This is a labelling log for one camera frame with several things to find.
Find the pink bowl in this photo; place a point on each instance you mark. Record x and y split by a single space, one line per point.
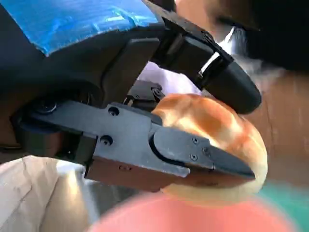
193 217

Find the round toy bread bun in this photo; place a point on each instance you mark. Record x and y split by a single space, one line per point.
217 120

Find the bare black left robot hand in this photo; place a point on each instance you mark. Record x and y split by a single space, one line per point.
72 72

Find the green cutting mat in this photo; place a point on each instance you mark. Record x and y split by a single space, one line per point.
297 207

